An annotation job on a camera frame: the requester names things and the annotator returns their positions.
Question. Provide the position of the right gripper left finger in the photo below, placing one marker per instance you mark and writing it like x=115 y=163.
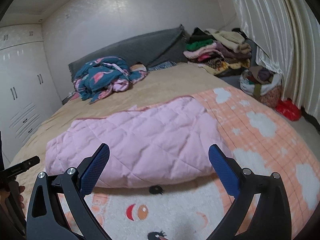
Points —
x=46 y=219

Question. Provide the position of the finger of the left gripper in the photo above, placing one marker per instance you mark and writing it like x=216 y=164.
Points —
x=21 y=167

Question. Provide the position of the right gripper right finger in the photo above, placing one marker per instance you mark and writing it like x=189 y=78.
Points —
x=272 y=217

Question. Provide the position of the pink quilted jacket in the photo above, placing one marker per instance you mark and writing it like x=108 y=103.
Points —
x=163 y=145

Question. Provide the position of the bag of clothes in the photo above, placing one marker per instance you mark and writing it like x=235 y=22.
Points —
x=262 y=84

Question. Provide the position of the pile of folded clothes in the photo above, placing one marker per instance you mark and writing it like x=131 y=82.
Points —
x=221 y=53

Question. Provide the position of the white wardrobe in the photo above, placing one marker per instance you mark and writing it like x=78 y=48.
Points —
x=28 y=94

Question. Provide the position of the orange plaid cloud blanket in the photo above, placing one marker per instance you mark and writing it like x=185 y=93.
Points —
x=258 y=139

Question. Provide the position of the red bag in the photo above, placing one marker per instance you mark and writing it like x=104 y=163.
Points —
x=287 y=109

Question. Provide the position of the blue flamingo quilt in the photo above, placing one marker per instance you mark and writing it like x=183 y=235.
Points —
x=99 y=78

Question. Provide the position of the dark patterned pillow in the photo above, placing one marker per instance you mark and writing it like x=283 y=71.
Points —
x=163 y=65

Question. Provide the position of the grey headboard cover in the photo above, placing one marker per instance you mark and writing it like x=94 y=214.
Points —
x=149 y=49

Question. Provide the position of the shiny cream curtain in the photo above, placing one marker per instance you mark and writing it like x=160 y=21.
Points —
x=287 y=35

